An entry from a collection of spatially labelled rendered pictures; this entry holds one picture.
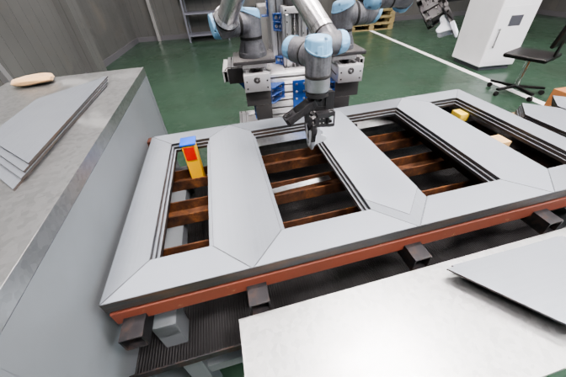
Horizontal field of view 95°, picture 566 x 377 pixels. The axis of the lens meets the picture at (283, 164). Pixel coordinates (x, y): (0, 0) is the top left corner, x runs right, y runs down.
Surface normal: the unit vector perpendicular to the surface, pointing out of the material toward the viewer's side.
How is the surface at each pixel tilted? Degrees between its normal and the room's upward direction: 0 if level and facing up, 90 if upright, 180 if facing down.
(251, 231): 0
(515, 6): 90
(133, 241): 0
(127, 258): 0
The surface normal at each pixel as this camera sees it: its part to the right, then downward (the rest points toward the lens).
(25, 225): -0.05, -0.80
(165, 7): 0.15, 0.59
